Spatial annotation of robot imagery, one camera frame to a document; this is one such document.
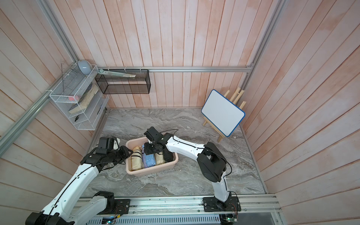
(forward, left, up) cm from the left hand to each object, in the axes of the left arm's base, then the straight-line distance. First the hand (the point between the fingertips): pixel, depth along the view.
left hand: (132, 154), depth 81 cm
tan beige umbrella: (-2, -16, -1) cm, 16 cm away
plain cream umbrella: (-5, -3, -2) cm, 6 cm away
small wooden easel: (+29, -63, +18) cm, 72 cm away
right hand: (+4, -7, -2) cm, 8 cm away
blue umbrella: (-3, -10, +1) cm, 11 cm away
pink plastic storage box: (+9, -3, 0) cm, 9 cm away
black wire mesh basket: (+54, +24, +10) cm, 60 cm away
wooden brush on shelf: (+24, +27, +20) cm, 41 cm away
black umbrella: (0, -21, -2) cm, 21 cm away
